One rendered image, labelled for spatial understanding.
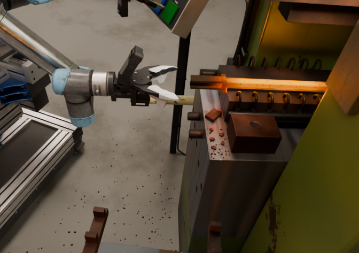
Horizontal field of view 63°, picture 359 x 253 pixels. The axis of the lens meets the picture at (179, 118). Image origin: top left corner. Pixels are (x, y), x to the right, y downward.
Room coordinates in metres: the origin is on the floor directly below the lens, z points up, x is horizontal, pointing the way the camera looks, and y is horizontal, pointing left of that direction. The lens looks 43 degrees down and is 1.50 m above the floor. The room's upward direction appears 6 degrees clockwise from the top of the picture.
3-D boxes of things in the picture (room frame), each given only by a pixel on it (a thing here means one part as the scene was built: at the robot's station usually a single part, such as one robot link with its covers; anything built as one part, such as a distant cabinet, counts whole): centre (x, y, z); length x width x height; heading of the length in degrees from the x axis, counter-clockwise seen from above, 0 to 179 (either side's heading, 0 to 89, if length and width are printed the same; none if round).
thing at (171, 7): (1.13, 0.08, 1.01); 0.07 x 0.05 x 0.07; 31
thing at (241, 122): (0.56, -0.20, 0.95); 0.12 x 0.09 x 0.07; 96
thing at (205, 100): (0.70, -0.35, 0.69); 0.56 x 0.38 x 0.45; 96
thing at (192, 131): (0.61, -0.05, 0.87); 0.04 x 0.03 x 0.03; 96
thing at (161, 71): (0.74, 0.07, 0.97); 0.09 x 0.03 x 0.06; 132
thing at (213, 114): (0.65, -0.10, 0.92); 0.04 x 0.03 x 0.01; 144
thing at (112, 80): (0.68, 0.15, 0.97); 0.12 x 0.08 x 0.09; 96
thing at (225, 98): (0.75, -0.33, 0.96); 0.42 x 0.20 x 0.09; 96
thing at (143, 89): (0.64, 0.10, 0.99); 0.09 x 0.05 x 0.02; 60
